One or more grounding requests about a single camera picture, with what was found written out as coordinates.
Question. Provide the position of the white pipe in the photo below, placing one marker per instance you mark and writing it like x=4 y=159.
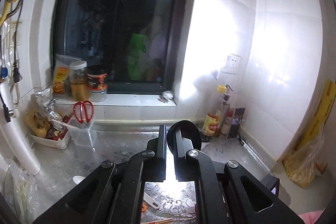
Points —
x=18 y=140

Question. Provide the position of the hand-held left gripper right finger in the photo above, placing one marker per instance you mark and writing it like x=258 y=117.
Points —
x=183 y=169

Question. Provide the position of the small black ladle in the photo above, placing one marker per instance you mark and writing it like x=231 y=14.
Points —
x=191 y=132

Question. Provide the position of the dark window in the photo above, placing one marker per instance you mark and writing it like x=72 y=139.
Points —
x=118 y=16

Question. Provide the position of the yellow snack packet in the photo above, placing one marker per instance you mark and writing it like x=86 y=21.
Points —
x=38 y=123

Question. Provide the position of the crumpled foil bag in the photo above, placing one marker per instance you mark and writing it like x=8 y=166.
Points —
x=47 y=103

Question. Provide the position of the small white soup spoon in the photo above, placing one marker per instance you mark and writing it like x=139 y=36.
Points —
x=78 y=180

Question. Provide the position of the thin light stick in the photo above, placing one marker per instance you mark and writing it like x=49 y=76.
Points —
x=65 y=124

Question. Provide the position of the pink clothing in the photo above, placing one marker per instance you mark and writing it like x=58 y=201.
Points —
x=311 y=218

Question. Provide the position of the clear jar white lid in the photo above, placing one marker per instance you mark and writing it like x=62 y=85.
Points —
x=78 y=82

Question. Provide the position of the yellow cardboard sheet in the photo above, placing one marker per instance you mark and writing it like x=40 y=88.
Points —
x=323 y=113

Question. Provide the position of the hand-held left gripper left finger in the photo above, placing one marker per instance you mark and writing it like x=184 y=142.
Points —
x=157 y=166

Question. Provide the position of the steel oil dispenser bottle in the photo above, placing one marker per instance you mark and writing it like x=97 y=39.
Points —
x=226 y=108

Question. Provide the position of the white rice paddle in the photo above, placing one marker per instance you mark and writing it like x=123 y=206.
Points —
x=151 y=200

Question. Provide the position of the clear plastic container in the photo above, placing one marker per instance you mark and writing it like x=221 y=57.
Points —
x=84 y=137

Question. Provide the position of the yellow seasoning pouch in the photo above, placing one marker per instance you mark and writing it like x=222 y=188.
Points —
x=61 y=77

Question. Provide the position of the white plastic tray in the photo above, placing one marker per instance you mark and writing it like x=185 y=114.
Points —
x=52 y=144

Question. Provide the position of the red scissors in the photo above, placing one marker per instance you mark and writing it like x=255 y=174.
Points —
x=77 y=111

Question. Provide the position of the wooden chopsticks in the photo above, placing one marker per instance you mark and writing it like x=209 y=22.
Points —
x=157 y=221

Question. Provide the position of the dark lid jar red label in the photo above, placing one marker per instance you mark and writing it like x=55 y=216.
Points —
x=97 y=82

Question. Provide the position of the clear plastic bag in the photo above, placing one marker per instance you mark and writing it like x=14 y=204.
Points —
x=22 y=192

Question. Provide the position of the vinegar bottle yellow cap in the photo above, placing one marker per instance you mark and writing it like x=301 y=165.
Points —
x=211 y=124

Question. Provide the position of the bag of yellow noodles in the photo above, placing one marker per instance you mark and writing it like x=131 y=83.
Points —
x=302 y=166

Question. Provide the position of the small white wall socket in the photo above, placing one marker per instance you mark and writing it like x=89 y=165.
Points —
x=13 y=36

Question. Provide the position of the smartphone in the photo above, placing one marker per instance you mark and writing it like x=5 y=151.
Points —
x=237 y=121

